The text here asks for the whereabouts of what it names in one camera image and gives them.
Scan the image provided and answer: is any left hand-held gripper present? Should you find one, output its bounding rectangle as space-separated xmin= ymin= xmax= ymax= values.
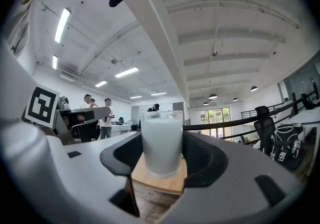
xmin=0 ymin=40 xmax=112 ymax=145

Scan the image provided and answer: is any black barred balcony railing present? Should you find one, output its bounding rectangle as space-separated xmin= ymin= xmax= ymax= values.
xmin=240 ymin=101 xmax=286 ymax=120

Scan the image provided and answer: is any white cup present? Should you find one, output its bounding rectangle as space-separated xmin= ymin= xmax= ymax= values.
xmin=140 ymin=110 xmax=184 ymax=180

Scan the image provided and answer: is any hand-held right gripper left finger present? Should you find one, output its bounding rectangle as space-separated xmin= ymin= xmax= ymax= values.
xmin=47 ymin=131 xmax=146 ymax=224

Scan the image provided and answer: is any dark curved handrail railing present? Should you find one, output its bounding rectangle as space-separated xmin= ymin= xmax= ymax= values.
xmin=182 ymin=89 xmax=320 ymax=142

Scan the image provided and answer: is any grey door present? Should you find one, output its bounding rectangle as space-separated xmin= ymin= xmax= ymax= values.
xmin=172 ymin=101 xmax=185 ymax=119

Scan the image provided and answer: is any black mesh office chair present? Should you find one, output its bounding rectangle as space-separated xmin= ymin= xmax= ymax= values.
xmin=253 ymin=105 xmax=276 ymax=154

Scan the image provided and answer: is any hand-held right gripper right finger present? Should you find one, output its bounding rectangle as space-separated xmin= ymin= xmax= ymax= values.
xmin=159 ymin=130 xmax=306 ymax=224

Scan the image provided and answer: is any black office chair with headrest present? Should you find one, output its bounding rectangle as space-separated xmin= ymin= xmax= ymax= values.
xmin=300 ymin=92 xmax=319 ymax=110

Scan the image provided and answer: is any large glass window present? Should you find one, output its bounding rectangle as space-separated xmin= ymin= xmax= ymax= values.
xmin=199 ymin=107 xmax=232 ymax=139

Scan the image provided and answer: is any small white desk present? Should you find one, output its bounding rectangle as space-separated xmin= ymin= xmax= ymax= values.
xmin=109 ymin=123 xmax=133 ymax=137

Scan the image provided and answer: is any black and white backpack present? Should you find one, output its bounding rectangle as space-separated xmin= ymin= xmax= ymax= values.
xmin=269 ymin=123 xmax=305 ymax=172

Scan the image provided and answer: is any person's white printed t-shirt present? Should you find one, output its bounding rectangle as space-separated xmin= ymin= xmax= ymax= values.
xmin=6 ymin=0 xmax=65 ymax=74

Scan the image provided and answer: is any white air conditioner unit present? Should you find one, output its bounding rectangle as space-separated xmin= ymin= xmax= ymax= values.
xmin=59 ymin=72 xmax=76 ymax=83

